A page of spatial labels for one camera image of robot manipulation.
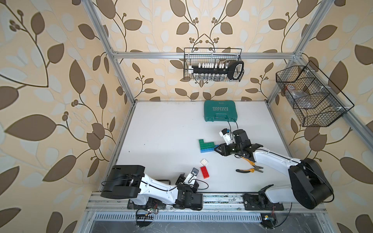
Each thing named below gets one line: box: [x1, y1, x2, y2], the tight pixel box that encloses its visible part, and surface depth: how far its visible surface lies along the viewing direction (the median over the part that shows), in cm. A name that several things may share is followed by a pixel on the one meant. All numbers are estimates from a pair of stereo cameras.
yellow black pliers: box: [235, 156, 264, 173], surface depth 86 cm
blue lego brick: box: [200, 144, 220, 153], surface depth 93 cm
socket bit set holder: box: [188, 60, 245, 82], surface depth 86 cm
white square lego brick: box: [200, 158, 209, 167], surface depth 88 cm
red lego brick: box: [200, 166, 210, 180], surface depth 84 cm
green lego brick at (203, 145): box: [198, 138, 208, 150], surface depth 95 cm
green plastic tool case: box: [203, 99, 238, 123], surface depth 111 cm
